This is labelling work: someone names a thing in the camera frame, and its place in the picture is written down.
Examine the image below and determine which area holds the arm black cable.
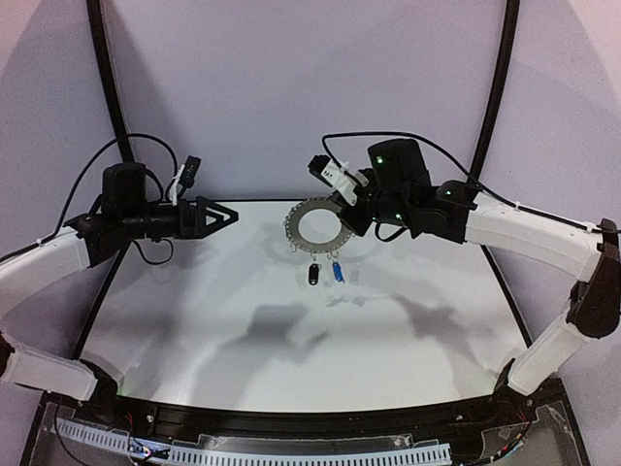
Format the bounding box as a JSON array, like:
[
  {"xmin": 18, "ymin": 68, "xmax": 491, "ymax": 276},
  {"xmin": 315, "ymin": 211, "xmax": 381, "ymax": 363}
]
[
  {"xmin": 52, "ymin": 134, "xmax": 180, "ymax": 266},
  {"xmin": 321, "ymin": 133, "xmax": 607, "ymax": 242}
]

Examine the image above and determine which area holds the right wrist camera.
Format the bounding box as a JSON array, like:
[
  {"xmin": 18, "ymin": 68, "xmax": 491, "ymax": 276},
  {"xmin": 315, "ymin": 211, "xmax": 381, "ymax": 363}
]
[{"xmin": 308, "ymin": 154, "xmax": 369, "ymax": 206}]

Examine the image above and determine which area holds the blue key tag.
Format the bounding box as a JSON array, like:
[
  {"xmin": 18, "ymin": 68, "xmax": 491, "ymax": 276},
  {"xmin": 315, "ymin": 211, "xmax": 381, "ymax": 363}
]
[{"xmin": 332, "ymin": 261, "xmax": 344, "ymax": 283}]

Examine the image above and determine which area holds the black frame post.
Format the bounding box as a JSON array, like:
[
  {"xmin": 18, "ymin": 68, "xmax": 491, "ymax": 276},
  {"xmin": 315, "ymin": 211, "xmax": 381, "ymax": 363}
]
[
  {"xmin": 85, "ymin": 0, "xmax": 135, "ymax": 162},
  {"xmin": 470, "ymin": 0, "xmax": 521, "ymax": 181}
]

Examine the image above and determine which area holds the white slotted cable duct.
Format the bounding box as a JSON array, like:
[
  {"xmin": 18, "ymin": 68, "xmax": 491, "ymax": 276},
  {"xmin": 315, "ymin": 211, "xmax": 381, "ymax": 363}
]
[{"xmin": 50, "ymin": 418, "xmax": 452, "ymax": 466}]

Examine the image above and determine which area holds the perforated metal key ring disc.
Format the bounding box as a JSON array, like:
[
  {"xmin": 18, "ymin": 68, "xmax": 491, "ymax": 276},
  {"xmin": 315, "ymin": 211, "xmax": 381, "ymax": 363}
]
[{"xmin": 283, "ymin": 197, "xmax": 352, "ymax": 254}]

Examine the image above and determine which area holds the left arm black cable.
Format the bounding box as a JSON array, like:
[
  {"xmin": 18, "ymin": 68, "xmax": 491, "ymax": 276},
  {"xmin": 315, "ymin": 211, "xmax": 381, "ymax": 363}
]
[{"xmin": 52, "ymin": 134, "xmax": 180, "ymax": 266}]

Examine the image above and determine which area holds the black key tag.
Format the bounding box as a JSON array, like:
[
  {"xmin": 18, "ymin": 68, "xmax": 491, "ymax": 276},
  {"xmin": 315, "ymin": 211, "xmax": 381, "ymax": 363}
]
[{"xmin": 308, "ymin": 263, "xmax": 320, "ymax": 286}]

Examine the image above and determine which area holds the left black frame post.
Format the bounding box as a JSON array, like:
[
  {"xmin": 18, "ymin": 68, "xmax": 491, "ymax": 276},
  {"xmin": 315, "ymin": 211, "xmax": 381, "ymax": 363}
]
[{"xmin": 85, "ymin": 0, "xmax": 135, "ymax": 162}]

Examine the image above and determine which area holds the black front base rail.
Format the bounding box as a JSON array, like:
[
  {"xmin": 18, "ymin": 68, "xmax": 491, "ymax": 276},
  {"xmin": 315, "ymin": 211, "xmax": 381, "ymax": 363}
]
[{"xmin": 43, "ymin": 379, "xmax": 582, "ymax": 458}]

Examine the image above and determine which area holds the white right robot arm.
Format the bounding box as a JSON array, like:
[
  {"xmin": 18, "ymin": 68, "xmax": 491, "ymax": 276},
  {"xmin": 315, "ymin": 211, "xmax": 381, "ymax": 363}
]
[{"xmin": 317, "ymin": 132, "xmax": 620, "ymax": 396}]

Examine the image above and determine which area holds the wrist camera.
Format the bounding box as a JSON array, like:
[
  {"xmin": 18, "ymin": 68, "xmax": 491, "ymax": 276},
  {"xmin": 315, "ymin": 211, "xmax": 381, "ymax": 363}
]
[
  {"xmin": 308, "ymin": 154, "xmax": 369, "ymax": 206},
  {"xmin": 167, "ymin": 156, "xmax": 201, "ymax": 205}
]

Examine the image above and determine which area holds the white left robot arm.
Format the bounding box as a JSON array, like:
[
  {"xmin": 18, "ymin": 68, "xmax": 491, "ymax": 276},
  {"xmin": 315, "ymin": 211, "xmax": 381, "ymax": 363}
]
[{"xmin": 1, "ymin": 162, "xmax": 239, "ymax": 402}]

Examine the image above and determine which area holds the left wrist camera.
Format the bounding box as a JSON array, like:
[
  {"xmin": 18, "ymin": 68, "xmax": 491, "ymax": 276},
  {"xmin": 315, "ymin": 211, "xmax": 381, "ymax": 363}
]
[{"xmin": 167, "ymin": 156, "xmax": 201, "ymax": 205}]

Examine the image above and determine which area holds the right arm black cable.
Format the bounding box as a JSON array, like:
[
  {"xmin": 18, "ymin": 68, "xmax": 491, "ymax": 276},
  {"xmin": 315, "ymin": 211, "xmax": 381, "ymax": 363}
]
[{"xmin": 321, "ymin": 133, "xmax": 607, "ymax": 242}]

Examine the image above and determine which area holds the right black frame post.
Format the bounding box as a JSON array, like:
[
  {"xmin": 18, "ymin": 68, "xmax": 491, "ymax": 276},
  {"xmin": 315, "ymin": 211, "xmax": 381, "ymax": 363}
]
[{"xmin": 470, "ymin": 0, "xmax": 521, "ymax": 181}]

